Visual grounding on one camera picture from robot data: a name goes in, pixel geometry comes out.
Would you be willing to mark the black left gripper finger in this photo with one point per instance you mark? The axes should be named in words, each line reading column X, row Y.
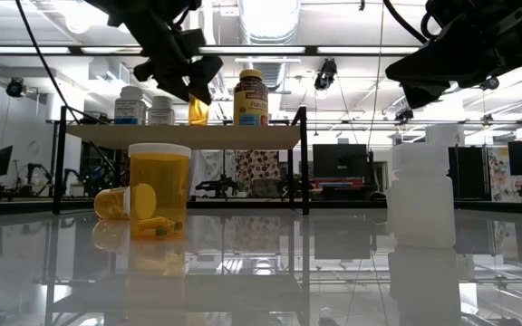
column 175, row 86
column 204, row 74

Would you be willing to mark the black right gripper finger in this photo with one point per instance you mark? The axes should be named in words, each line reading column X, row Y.
column 424, row 93
column 437, row 59

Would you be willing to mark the white bottle grey label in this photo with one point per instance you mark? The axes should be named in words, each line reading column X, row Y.
column 161, row 113

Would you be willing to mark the orange pill bottle white cap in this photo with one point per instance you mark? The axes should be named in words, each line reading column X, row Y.
column 166, row 176
column 197, row 114
column 109, row 204

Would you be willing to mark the white bottle blue-banded label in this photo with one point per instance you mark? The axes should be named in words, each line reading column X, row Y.
column 130, row 108

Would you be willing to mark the brown fish oil bottle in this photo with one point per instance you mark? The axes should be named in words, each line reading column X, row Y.
column 249, row 102

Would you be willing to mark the translucent white plastic bottle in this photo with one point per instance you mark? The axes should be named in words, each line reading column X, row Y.
column 422, row 208

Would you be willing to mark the black background robot arm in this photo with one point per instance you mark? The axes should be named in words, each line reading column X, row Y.
column 218, row 185

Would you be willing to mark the wooden shelf black legs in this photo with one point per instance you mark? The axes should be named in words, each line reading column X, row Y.
column 184, row 136

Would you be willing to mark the black ceiling spotlight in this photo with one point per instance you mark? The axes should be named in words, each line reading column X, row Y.
column 404, row 114
column 490, row 84
column 16, row 87
column 325, row 74

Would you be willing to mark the black partition panel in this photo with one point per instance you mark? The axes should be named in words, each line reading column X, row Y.
column 469, row 172

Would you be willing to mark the red dotted floral cloth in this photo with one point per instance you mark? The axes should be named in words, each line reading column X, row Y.
column 257, row 169

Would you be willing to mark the large black monitor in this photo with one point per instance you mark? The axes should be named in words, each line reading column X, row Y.
column 339, row 160

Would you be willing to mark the pastel floral panel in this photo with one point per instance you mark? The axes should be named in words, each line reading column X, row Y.
column 499, row 174

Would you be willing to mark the red storage bin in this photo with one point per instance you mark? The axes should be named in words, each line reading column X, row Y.
column 337, row 183

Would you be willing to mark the small tilted black monitor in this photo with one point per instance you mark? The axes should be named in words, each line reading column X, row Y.
column 3, row 159

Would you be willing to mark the silver ceiling air duct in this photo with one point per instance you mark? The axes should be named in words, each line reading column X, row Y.
column 270, row 20

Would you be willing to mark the black overhead frame bar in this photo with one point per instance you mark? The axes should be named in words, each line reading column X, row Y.
column 75, row 50

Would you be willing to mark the black table frame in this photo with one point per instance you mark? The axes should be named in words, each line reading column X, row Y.
column 492, row 206

